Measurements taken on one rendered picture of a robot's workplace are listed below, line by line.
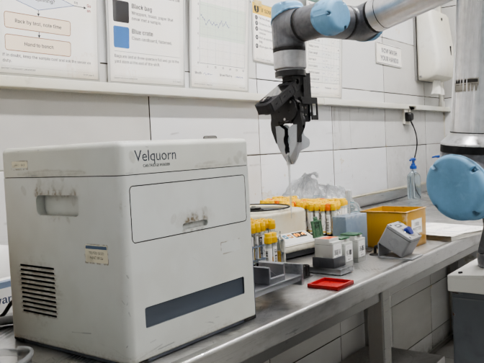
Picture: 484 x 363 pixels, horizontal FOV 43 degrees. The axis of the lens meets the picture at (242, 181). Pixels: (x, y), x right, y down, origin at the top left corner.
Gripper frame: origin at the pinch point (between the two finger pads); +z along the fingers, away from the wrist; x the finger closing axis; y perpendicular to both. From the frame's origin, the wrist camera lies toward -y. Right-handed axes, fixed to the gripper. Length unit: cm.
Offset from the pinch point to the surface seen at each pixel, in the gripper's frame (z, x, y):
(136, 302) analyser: 17, -23, -61
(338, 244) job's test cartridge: 19.3, -10.9, 2.0
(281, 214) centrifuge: 14.2, 13.4, 12.1
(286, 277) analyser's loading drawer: 21.8, -16.2, -22.3
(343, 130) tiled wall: -10, 61, 111
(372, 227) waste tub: 19.7, -0.5, 32.7
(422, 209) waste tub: 15.9, -8.9, 44.3
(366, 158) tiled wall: 2, 64, 131
